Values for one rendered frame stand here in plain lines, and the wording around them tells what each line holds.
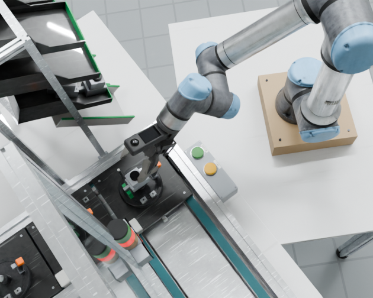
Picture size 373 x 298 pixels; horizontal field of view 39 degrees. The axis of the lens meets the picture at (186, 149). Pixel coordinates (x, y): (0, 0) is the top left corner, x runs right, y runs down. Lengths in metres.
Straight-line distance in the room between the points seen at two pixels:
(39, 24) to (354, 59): 0.74
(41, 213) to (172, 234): 1.08
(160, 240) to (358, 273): 1.25
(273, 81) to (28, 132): 0.90
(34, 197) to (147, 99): 1.30
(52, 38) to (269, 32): 0.54
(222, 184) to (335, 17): 0.69
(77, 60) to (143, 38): 1.64
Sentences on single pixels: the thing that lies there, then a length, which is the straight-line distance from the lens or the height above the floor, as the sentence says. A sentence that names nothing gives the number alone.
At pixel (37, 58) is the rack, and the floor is 1.58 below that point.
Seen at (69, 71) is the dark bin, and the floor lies 1.38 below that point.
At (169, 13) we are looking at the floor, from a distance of 3.15.
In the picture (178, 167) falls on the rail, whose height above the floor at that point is 0.97.
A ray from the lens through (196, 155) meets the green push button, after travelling 1.71.
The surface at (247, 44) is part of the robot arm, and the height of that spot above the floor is 1.39.
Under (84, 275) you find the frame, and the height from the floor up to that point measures 1.99.
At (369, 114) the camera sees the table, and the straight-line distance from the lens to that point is 1.95.
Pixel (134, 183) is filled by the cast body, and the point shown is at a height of 1.09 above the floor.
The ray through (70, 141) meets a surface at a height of 0.86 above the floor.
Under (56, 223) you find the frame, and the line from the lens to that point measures 0.64.
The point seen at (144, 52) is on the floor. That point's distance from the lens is 3.03.
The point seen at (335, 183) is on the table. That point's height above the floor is 0.86.
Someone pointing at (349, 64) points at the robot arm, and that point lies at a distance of 1.26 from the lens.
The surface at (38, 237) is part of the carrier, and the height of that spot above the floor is 0.97.
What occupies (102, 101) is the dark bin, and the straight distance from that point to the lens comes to 1.55.
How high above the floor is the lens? 2.59
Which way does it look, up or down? 70 degrees down
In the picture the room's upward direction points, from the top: 11 degrees counter-clockwise
